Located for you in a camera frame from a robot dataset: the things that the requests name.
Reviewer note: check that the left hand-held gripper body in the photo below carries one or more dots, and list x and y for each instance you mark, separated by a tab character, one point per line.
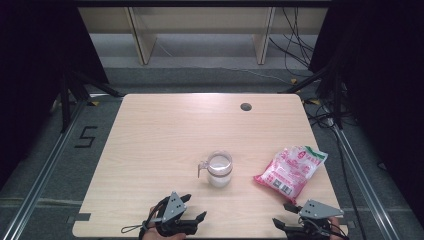
174	206

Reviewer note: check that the aluminium floor rail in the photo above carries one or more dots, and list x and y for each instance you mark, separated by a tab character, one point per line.
40	180
363	180

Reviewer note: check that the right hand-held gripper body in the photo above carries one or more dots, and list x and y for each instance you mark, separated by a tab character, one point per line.
320	210

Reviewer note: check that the beige wooden desk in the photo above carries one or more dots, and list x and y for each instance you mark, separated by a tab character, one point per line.
200	20

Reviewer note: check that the black curtain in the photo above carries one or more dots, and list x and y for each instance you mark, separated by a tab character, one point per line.
383	83
30	66

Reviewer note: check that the clear glass jar with lid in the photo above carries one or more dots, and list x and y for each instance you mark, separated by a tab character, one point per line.
219	170

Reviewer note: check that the person's left hand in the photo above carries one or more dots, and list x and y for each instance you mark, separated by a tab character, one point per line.
156	235

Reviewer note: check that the person's right hand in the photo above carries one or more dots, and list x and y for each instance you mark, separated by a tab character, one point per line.
340	230

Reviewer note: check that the pink and white plastic bag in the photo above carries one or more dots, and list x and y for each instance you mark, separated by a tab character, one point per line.
291	170

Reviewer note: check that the black metal stand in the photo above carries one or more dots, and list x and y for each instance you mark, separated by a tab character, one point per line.
66	100
337	100

